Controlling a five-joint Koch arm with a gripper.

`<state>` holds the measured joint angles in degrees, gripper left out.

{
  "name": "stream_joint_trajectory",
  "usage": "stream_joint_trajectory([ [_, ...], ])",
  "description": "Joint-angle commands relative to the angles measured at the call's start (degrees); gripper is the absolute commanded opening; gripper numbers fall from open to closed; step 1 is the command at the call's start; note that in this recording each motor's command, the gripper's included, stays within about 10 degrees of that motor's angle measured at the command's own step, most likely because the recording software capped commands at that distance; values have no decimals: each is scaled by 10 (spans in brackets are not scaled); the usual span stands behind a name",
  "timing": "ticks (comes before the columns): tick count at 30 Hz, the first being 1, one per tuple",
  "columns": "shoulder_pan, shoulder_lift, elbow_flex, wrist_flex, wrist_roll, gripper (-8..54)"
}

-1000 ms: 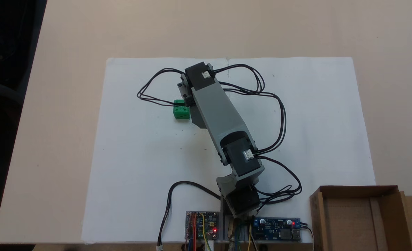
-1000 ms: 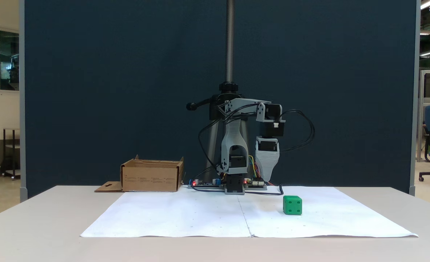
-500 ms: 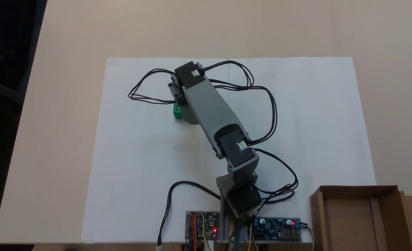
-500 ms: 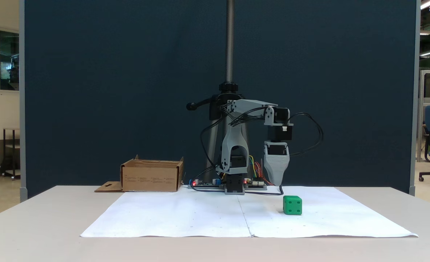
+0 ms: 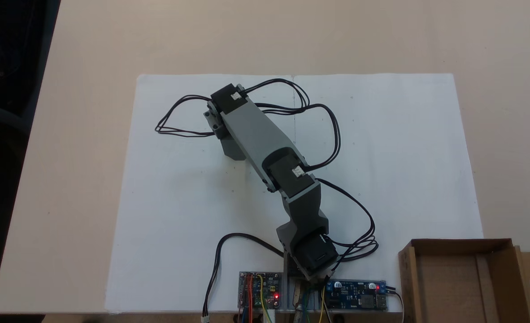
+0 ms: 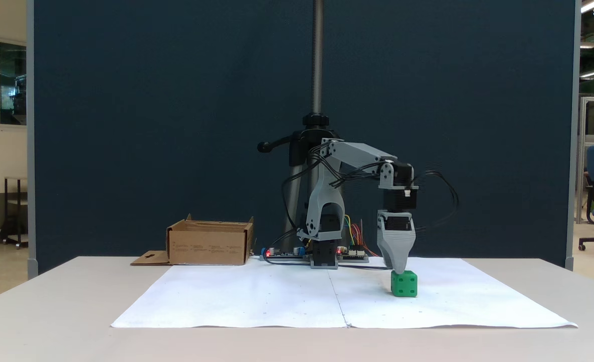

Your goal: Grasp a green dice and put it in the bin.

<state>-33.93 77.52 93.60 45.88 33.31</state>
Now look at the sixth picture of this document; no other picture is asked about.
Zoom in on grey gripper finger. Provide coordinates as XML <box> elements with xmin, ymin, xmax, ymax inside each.
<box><xmin>379</xmin><ymin>234</ymin><xmax>417</xmax><ymax>273</ymax></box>

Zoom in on green die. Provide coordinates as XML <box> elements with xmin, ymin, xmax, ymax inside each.
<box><xmin>390</xmin><ymin>270</ymin><xmax>419</xmax><ymax>298</ymax></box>

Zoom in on circuit board with white connectors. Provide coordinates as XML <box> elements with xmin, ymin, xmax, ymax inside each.
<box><xmin>337</xmin><ymin>246</ymin><xmax>369</xmax><ymax>263</ymax></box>

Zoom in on circuit board with blue capacitors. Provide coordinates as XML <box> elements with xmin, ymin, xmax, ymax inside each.
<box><xmin>259</xmin><ymin>246</ymin><xmax>310</xmax><ymax>262</ymax></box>

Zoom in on white paper sheet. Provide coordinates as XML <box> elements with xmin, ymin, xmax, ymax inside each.
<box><xmin>110</xmin><ymin>257</ymin><xmax>578</xmax><ymax>330</ymax></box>

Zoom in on black stand with metal column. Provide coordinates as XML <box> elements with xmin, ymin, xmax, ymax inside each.
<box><xmin>257</xmin><ymin>0</ymin><xmax>343</xmax><ymax>252</ymax></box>

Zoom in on brown cardboard box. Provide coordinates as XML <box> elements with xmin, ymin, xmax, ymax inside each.
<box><xmin>130</xmin><ymin>214</ymin><xmax>255</xmax><ymax>266</ymax></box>

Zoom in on dark blue partition panel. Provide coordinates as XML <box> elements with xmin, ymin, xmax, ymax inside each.
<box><xmin>27</xmin><ymin>0</ymin><xmax>581</xmax><ymax>280</ymax></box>

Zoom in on black wheeled cart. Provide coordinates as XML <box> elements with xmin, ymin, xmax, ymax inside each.
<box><xmin>0</xmin><ymin>176</ymin><xmax>29</xmax><ymax>249</ymax></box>

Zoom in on coloured jumper wires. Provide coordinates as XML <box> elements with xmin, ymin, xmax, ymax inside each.
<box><xmin>345</xmin><ymin>215</ymin><xmax>379</xmax><ymax>257</ymax></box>

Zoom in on black gripper wire bundle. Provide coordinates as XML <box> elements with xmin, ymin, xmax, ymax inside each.
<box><xmin>310</xmin><ymin>143</ymin><xmax>460</xmax><ymax>233</ymax></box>

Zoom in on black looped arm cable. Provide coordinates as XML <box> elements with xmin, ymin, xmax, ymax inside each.
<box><xmin>263</xmin><ymin>166</ymin><xmax>323</xmax><ymax>262</ymax></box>

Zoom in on framed wall window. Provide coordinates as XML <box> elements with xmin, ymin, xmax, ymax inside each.
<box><xmin>0</xmin><ymin>36</ymin><xmax>28</xmax><ymax>130</ymax></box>

